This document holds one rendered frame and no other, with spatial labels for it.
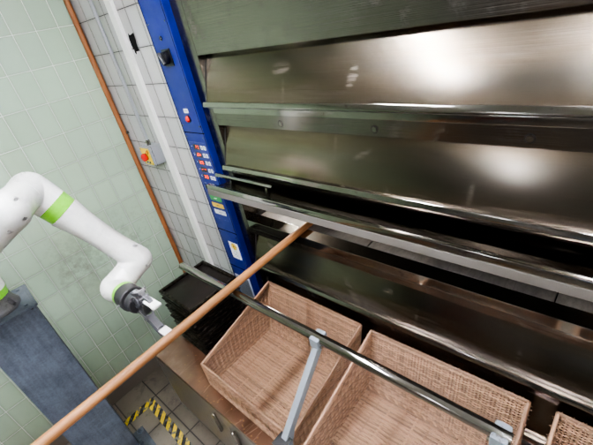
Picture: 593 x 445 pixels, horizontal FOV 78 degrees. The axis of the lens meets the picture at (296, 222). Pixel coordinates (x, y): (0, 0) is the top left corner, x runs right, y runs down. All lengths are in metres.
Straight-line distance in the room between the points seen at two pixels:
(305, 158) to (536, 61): 0.69
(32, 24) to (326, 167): 1.57
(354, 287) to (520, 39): 0.96
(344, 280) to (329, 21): 0.91
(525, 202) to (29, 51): 2.08
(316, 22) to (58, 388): 1.72
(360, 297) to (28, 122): 1.74
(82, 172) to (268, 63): 1.35
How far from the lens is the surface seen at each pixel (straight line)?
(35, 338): 1.82
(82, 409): 1.20
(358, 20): 1.02
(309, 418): 1.50
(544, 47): 0.89
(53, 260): 2.34
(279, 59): 1.23
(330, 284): 1.53
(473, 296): 1.21
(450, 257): 0.95
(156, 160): 2.04
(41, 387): 1.94
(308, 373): 1.13
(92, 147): 2.29
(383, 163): 1.09
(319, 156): 1.22
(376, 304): 1.43
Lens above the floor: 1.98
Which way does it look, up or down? 30 degrees down
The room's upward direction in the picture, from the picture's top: 12 degrees counter-clockwise
